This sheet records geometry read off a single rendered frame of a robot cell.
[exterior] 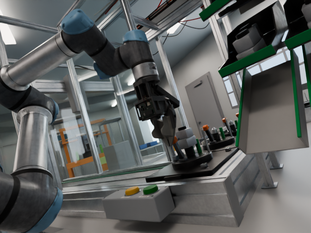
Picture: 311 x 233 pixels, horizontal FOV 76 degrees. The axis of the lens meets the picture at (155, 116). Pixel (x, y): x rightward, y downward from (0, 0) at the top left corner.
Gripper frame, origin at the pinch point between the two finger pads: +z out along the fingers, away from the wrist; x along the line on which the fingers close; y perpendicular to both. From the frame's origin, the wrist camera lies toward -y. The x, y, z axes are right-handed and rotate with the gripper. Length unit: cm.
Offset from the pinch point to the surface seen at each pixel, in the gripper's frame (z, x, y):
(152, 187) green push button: 9.1, -0.4, 12.6
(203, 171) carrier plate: 9.4, 9.6, 3.0
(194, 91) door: -83, -201, -460
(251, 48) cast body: -15.8, 29.1, 0.1
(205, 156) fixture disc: 7.5, 6.5, -6.6
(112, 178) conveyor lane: 13, -58, -18
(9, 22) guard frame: -90, -82, 4
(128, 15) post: -61, -18, -22
